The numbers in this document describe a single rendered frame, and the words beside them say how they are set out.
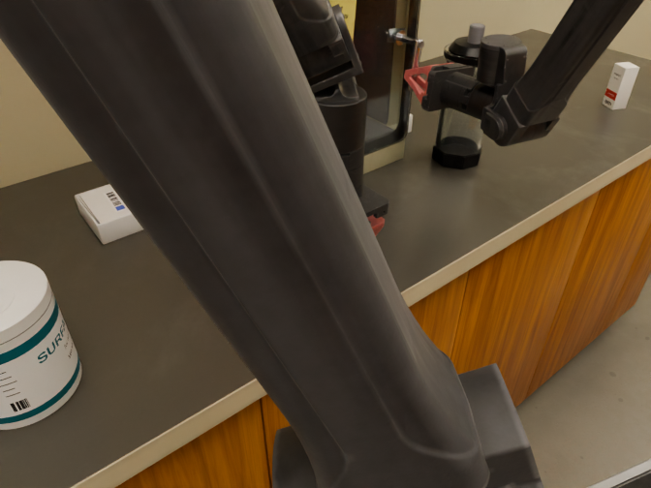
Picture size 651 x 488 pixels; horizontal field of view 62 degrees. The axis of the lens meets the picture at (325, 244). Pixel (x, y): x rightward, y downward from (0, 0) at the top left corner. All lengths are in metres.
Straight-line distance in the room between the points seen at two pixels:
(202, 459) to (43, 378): 0.25
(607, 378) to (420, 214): 1.29
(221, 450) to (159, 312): 0.21
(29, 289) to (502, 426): 0.55
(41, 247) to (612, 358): 1.85
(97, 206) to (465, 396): 0.85
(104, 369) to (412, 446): 0.61
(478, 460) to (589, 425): 1.77
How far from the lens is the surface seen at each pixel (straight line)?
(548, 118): 0.82
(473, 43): 1.08
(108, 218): 0.96
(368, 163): 1.09
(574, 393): 2.04
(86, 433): 0.71
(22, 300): 0.66
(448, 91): 0.92
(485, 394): 0.23
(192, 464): 0.80
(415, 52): 0.99
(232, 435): 0.81
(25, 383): 0.69
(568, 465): 1.86
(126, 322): 0.81
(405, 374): 0.16
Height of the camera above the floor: 1.48
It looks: 37 degrees down
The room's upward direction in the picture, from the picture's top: straight up
